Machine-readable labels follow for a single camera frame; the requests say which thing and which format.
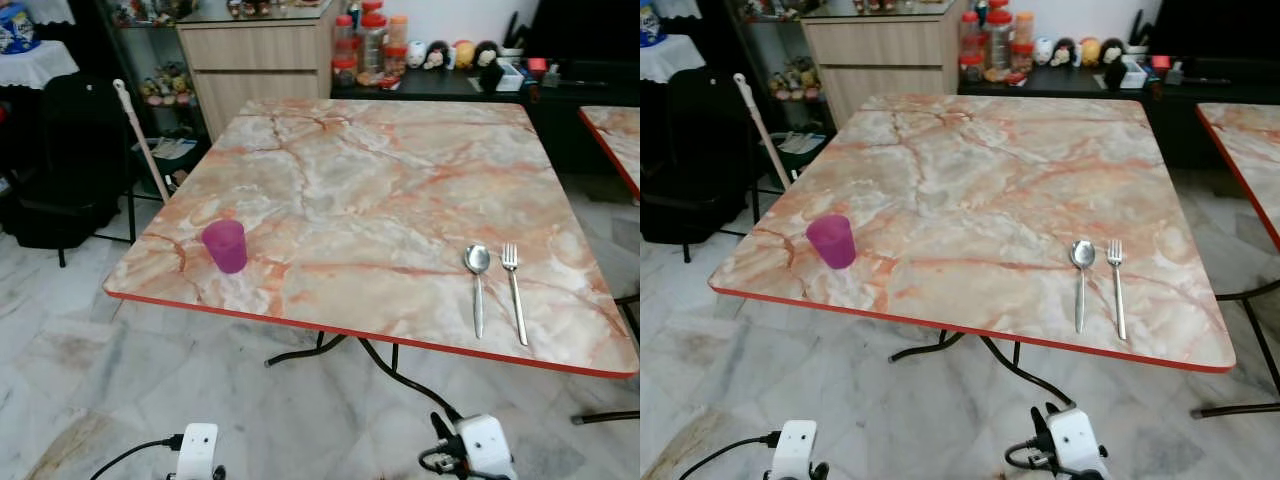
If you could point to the light wooden cabinet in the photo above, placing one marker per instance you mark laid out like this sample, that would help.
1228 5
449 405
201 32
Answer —
255 75
880 65

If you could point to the dark-haired plush doll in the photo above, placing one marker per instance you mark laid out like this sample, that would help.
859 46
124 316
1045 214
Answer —
437 55
1064 53
487 50
1112 47

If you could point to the black chair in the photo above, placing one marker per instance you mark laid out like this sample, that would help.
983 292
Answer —
70 150
700 150

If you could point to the glass shelf with figurines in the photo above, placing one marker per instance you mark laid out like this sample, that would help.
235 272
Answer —
795 78
165 85

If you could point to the orange-filled plastic jar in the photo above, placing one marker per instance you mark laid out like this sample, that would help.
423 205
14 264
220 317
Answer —
1023 40
397 45

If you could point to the black plush toy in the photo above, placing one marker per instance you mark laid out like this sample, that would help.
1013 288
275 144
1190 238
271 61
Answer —
1115 73

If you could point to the black television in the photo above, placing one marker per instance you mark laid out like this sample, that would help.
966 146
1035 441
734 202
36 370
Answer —
1220 28
585 30

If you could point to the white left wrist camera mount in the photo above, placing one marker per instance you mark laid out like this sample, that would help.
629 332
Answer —
196 448
793 447

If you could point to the purple plastic cup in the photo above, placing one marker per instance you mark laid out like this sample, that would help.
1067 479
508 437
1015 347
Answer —
225 247
832 242

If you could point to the yellow plush doll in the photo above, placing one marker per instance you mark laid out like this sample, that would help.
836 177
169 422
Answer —
463 53
1089 50

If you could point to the white lace tablecloth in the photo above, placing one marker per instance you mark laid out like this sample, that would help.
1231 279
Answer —
35 62
668 58

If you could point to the small red item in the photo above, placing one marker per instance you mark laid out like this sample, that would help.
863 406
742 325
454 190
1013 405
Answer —
537 65
1160 63

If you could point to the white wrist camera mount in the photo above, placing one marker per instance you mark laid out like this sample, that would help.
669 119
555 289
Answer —
793 447
1077 443
486 447
196 448

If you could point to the marble-pattern folding table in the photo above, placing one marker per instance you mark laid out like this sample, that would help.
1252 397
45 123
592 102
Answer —
960 190
1245 150
360 190
615 140

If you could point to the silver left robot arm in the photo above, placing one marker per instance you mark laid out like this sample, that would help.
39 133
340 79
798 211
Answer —
216 473
820 471

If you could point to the white and blue box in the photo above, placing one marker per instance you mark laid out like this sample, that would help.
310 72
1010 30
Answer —
1136 71
513 74

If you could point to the blue printed tin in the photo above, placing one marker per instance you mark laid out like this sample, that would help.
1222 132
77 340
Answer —
650 25
15 28

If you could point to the large red-lidded jar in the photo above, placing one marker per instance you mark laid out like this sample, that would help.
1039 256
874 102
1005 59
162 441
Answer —
998 40
372 45

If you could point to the white plush doll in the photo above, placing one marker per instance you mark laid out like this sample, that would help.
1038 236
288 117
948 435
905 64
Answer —
417 56
1043 51

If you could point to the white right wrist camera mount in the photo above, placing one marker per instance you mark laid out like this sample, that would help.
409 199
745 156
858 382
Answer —
1077 443
486 447

